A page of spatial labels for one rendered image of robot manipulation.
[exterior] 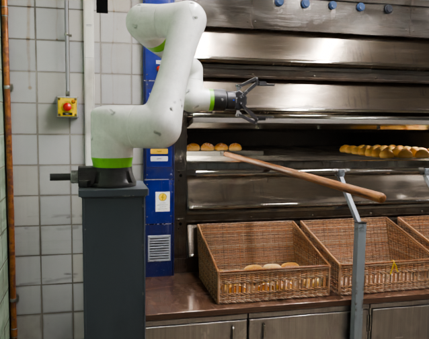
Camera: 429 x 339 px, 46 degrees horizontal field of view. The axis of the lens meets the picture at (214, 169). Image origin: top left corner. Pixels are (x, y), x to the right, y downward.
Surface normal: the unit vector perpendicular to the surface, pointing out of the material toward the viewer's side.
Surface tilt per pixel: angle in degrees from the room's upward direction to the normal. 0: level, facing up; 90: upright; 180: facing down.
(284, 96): 70
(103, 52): 90
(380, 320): 90
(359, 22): 90
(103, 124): 88
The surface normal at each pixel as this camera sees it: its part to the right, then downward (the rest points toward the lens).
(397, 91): 0.22, -0.25
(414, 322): 0.22, 0.11
